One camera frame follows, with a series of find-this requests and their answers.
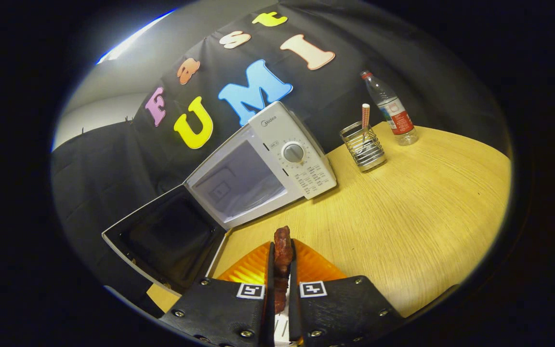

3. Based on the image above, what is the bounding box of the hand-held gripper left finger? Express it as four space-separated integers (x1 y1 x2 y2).
159 241 277 347

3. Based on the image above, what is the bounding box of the metal wire holder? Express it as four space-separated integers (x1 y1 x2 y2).
339 121 387 173

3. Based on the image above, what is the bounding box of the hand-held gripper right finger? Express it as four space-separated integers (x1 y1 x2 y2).
287 239 406 347

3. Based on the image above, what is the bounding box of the striped drinking straw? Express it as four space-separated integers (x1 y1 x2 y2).
361 103 371 145

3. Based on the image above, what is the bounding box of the clear plastic water bottle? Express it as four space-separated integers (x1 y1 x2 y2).
360 70 419 146

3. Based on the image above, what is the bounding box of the white toaster oven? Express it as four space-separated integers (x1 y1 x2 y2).
102 100 338 295

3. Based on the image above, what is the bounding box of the reddish brown sausage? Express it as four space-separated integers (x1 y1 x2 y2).
273 226 294 315

